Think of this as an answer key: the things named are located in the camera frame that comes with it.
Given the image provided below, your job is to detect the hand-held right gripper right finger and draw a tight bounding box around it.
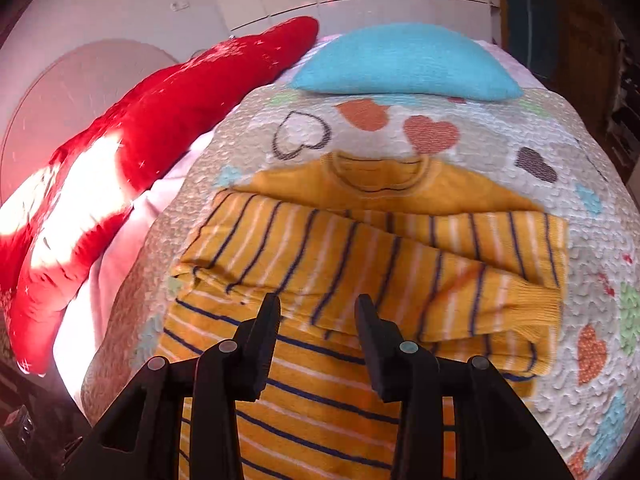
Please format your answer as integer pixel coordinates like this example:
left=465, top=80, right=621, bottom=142
left=354, top=296, right=574, bottom=480

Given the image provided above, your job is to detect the round pink headboard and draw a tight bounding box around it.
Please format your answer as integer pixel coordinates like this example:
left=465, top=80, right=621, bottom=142
left=0, top=39, right=181, bottom=196

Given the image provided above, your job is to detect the yellow striped sweater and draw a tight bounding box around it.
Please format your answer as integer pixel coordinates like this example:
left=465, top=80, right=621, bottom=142
left=156, top=154, right=570, bottom=480

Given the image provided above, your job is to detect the wooden door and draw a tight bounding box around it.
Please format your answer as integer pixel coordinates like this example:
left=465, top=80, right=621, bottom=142
left=545, top=0, right=626, bottom=126

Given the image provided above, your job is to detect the red blanket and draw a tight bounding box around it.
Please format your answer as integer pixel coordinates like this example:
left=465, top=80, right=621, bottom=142
left=0, top=16, right=320, bottom=377

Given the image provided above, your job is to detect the blue knitted pillow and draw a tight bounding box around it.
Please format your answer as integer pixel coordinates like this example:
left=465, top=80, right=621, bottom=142
left=290, top=22, right=524, bottom=103

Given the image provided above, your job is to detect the heart-print quilted bedspread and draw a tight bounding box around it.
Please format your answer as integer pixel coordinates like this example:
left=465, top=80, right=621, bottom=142
left=80, top=80, right=640, bottom=480

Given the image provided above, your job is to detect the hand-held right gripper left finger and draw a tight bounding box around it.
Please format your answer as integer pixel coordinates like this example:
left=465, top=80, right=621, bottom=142
left=59, top=293, right=282, bottom=480

